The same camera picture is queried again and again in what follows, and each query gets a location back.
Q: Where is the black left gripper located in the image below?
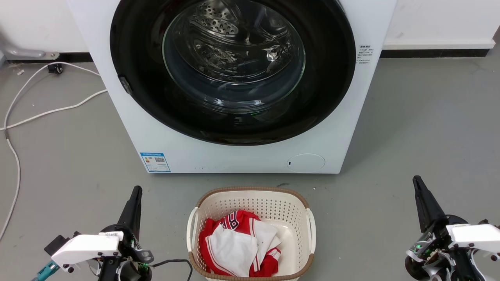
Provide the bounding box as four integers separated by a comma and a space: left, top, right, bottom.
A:
96, 186, 154, 272

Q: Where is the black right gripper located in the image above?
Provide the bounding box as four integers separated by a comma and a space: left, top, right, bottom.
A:
405, 176, 475, 274

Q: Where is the black round glass washer door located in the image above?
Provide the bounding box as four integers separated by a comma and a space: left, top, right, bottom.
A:
110, 0, 356, 146

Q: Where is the white front-load washing machine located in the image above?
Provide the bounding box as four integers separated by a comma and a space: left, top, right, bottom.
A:
66, 0, 398, 174

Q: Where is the blue energy label sticker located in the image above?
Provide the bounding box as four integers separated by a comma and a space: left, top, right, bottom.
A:
140, 152, 171, 173

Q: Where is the red and white jersey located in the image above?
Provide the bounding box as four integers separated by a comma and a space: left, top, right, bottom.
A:
198, 210, 282, 277

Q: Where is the white brown-rimmed laundry basket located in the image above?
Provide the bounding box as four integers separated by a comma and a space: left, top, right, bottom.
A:
186, 186, 316, 281

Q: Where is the round white filter cover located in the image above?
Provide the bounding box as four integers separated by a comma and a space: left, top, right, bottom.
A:
287, 153, 326, 173

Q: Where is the small printed text sticker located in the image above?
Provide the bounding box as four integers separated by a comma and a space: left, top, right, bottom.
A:
356, 44, 375, 65

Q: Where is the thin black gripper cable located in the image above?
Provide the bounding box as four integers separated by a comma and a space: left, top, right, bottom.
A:
152, 259, 194, 281

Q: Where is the teal cable connector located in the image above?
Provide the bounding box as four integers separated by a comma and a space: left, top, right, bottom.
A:
31, 261, 60, 281

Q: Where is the grey-white thin cable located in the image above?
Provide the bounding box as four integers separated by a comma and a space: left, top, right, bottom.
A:
0, 130, 21, 239

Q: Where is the white power cable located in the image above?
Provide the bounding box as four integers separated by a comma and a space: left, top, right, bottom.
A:
0, 62, 108, 131

